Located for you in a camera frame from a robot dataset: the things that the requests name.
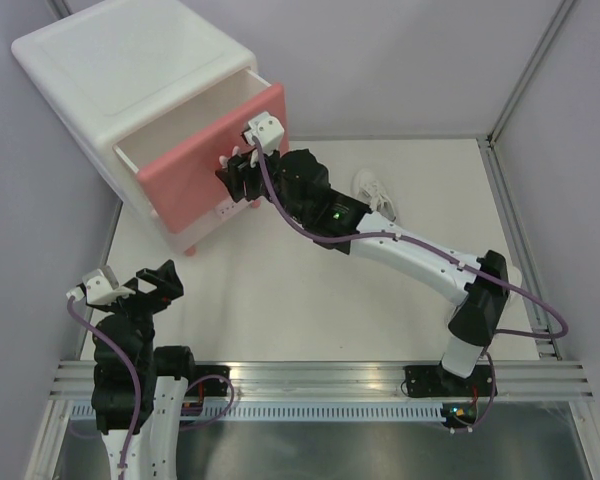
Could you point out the white slotted cable duct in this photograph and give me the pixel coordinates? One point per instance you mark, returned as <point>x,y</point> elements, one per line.
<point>270,411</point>

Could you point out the dark pink drawer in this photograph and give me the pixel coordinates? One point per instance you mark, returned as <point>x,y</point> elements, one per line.
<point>173,159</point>

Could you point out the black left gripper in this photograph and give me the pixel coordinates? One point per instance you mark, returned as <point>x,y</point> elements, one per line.
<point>168,287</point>

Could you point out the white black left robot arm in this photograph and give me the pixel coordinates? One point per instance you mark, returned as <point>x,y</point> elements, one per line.
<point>139,388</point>

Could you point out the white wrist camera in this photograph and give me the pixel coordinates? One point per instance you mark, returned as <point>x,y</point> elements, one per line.
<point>267,129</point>
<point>99,287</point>

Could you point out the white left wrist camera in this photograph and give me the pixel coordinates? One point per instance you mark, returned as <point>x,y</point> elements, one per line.
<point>99,287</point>

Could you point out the pink bunny drawer knob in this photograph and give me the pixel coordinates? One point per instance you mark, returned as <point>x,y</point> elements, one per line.
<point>223,159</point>

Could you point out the light pink drawer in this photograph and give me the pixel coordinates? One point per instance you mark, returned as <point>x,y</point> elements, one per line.
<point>195,232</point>

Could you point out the white plastic cabinet body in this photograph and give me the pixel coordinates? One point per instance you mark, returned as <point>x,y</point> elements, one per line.
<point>113,68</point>

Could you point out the white sneaker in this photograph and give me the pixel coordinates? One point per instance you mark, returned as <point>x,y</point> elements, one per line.
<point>515,278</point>

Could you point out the pink lower drawer knob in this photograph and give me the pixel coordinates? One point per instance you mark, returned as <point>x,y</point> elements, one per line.
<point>228,208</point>

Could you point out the aluminium side floor rail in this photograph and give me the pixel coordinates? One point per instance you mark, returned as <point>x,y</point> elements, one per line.
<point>540,321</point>

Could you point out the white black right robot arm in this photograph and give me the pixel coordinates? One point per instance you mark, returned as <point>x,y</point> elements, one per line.
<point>477,285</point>

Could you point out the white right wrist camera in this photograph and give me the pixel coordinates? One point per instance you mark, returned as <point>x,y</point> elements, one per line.
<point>267,129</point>

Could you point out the aluminium corner frame post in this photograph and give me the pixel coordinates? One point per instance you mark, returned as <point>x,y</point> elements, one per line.
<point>539,54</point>

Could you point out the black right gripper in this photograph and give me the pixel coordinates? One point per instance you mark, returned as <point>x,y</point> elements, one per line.
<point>240,169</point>

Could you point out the white sneaker sideways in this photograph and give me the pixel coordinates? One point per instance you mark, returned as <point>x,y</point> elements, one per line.
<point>368,188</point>

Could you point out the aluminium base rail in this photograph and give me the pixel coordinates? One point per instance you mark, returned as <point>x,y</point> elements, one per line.
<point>516,381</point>

